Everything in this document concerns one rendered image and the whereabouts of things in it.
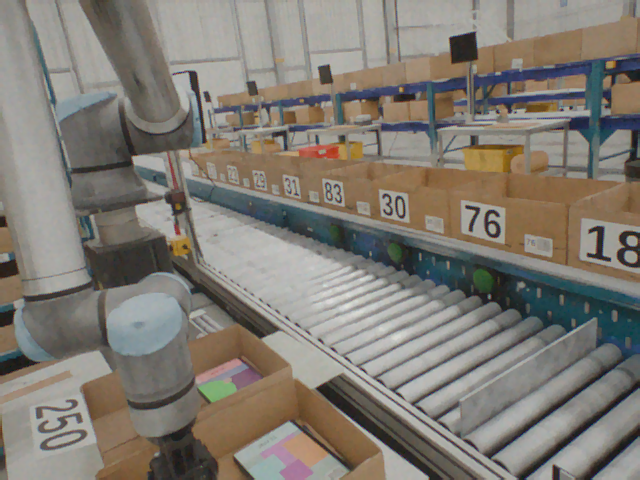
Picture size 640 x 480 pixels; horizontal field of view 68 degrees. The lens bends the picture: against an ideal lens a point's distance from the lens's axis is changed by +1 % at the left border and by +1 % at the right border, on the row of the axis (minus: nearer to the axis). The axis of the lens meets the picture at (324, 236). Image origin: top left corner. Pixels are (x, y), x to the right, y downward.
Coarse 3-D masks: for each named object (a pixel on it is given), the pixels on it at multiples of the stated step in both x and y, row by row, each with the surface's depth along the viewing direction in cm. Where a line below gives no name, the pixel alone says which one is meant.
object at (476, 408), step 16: (592, 320) 111; (576, 336) 108; (592, 336) 112; (544, 352) 102; (560, 352) 105; (576, 352) 109; (512, 368) 97; (528, 368) 100; (544, 368) 103; (560, 368) 107; (496, 384) 94; (512, 384) 97; (528, 384) 101; (464, 400) 89; (480, 400) 92; (496, 400) 95; (512, 400) 98; (464, 416) 90; (480, 416) 93; (464, 432) 91
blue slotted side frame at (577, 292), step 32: (192, 192) 383; (224, 192) 311; (288, 224) 249; (320, 224) 220; (352, 224) 192; (384, 256) 184; (416, 256) 168; (448, 256) 150; (480, 256) 139; (512, 288) 136; (544, 288) 127; (576, 288) 116; (544, 320) 130; (576, 320) 122; (608, 320) 115
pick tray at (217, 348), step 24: (216, 336) 120; (240, 336) 123; (192, 360) 117; (216, 360) 121; (264, 360) 113; (96, 384) 105; (120, 384) 108; (264, 384) 97; (96, 408) 106; (120, 408) 109; (216, 408) 92; (96, 432) 102; (120, 432) 101; (120, 456) 83
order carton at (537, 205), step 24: (456, 192) 149; (480, 192) 159; (504, 192) 166; (528, 192) 160; (552, 192) 153; (576, 192) 146; (456, 216) 151; (528, 216) 129; (552, 216) 123; (480, 240) 145
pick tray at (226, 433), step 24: (288, 384) 96; (240, 408) 91; (264, 408) 94; (288, 408) 97; (312, 408) 93; (216, 432) 89; (240, 432) 91; (264, 432) 95; (312, 432) 93; (336, 432) 86; (360, 432) 78; (144, 456) 82; (216, 456) 89; (360, 456) 81
